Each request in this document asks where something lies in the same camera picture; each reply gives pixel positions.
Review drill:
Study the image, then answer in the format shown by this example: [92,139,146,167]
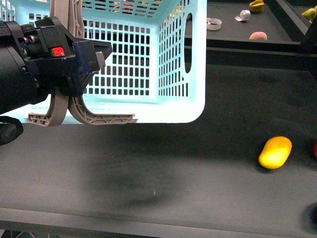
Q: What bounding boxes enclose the red fruit at edge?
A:
[313,142,317,159]

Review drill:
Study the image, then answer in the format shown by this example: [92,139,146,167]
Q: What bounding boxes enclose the yellow mango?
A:
[258,136,292,170]

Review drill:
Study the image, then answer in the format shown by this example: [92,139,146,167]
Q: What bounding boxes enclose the green pear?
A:
[302,8,317,21]

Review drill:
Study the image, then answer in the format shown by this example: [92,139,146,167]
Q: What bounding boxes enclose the yellow-green star fruit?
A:
[249,0,265,13]

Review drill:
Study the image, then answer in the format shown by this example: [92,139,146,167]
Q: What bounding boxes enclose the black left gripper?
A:
[14,17,112,97]

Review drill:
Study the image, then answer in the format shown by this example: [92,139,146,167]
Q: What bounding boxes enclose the crumpled white tape piece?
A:
[235,10,251,22]

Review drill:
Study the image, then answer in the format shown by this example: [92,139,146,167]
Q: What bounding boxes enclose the pale pink peach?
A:
[249,32,267,41]

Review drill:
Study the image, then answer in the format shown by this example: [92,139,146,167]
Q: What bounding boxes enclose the white tape roll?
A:
[206,18,222,31]

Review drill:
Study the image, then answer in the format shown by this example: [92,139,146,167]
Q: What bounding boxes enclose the black fruit shelf tray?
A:
[207,0,303,44]

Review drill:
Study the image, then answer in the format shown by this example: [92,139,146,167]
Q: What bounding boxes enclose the light blue plastic basket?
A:
[0,0,208,127]

